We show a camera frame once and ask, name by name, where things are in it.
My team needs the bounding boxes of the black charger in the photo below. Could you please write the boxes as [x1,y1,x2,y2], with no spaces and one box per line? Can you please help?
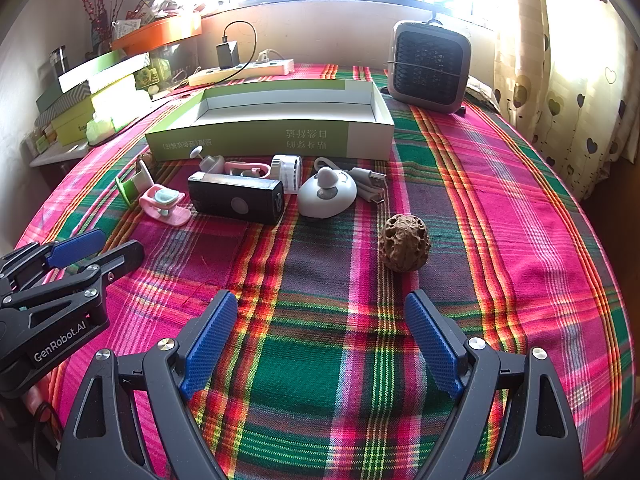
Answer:
[216,42,241,70]

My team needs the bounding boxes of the green and white spool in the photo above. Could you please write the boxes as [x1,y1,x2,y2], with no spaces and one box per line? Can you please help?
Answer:
[115,162,157,209]

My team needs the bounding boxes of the pile of cards and packets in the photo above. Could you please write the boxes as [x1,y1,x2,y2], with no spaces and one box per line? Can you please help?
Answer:
[112,0,206,36]

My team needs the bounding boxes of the grey usb cable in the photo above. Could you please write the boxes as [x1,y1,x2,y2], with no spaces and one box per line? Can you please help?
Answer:
[313,156,389,207]

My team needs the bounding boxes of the large brown carved walnut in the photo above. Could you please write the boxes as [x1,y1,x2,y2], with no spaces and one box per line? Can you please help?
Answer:
[378,213,431,273]

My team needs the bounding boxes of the red flower branches in vase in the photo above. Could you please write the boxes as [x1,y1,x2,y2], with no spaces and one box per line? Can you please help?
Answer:
[70,0,131,53]

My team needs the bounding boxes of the green striped box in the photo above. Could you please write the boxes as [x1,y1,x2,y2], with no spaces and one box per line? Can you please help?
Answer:
[36,84,93,128]

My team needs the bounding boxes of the yellow-green box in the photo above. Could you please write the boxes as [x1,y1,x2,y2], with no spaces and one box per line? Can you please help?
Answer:
[50,77,151,148]

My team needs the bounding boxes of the white suction knob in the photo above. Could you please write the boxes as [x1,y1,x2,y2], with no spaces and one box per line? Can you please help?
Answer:
[192,146,224,175]

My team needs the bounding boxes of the plaid blanket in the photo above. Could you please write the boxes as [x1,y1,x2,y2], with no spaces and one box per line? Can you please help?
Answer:
[15,62,626,480]

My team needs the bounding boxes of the small green printed box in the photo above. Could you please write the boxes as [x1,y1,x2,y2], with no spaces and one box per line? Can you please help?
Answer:
[135,55,171,88]

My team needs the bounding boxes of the pink strap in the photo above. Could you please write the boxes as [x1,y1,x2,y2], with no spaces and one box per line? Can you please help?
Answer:
[223,161,273,181]

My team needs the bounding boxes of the green and white cardboard box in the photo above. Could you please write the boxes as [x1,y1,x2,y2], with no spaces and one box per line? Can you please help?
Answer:
[145,79,395,162]

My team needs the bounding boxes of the heart print curtain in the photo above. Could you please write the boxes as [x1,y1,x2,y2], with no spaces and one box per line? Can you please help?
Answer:
[495,0,640,201]

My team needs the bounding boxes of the white round massager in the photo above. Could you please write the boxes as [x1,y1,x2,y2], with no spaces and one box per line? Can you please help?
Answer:
[298,167,358,220]

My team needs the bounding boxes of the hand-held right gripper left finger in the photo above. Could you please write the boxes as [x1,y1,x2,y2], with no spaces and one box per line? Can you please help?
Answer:
[56,289,239,480]

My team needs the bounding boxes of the small white jar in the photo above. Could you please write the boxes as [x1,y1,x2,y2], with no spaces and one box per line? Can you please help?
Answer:
[270,154,304,195]

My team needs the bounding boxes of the black rectangular device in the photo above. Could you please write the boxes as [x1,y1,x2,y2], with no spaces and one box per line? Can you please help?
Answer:
[188,171,286,226]

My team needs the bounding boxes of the white side shelf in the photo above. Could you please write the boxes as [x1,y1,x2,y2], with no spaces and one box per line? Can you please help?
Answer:
[30,140,91,168]

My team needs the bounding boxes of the cream power strip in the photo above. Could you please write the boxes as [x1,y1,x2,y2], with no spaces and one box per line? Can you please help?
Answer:
[188,59,295,87]

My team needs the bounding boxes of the orange tray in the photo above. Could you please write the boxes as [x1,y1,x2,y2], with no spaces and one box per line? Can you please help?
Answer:
[111,14,202,56]

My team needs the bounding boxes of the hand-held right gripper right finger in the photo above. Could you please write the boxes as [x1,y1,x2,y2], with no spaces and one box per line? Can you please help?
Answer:
[404,290,585,480]

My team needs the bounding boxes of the green tissue pack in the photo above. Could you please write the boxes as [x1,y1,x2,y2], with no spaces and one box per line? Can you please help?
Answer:
[86,114,126,143]

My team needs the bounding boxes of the pink toy with teal seat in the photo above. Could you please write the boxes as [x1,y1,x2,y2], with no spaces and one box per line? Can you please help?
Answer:
[139,185,192,226]

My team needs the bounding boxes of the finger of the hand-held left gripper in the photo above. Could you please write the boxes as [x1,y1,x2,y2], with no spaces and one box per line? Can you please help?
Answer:
[0,229,108,293]
[0,240,146,333]

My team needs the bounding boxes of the grey desktop heater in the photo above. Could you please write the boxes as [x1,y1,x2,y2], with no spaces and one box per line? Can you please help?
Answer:
[387,19,472,113]

